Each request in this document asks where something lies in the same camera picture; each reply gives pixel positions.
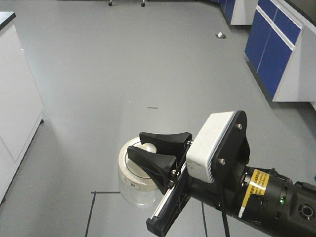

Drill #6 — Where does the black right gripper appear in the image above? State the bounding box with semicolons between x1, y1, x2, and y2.
127;132;222;235

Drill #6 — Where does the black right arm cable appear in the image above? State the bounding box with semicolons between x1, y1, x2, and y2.
221;182;232;237

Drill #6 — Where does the white cabinet at left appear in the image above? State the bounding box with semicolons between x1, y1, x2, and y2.
0;11;43;203

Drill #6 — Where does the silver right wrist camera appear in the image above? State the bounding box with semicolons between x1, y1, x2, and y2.
186;111;250;184

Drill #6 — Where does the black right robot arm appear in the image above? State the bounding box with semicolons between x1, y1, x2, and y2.
127;131;316;237

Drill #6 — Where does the blue lab base cabinet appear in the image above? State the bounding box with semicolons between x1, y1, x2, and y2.
217;0;316;107

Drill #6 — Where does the small white floor object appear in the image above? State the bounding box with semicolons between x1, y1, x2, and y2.
215;32;226;39

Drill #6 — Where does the glass jar with cream lid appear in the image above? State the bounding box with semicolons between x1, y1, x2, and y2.
118;137;161;208

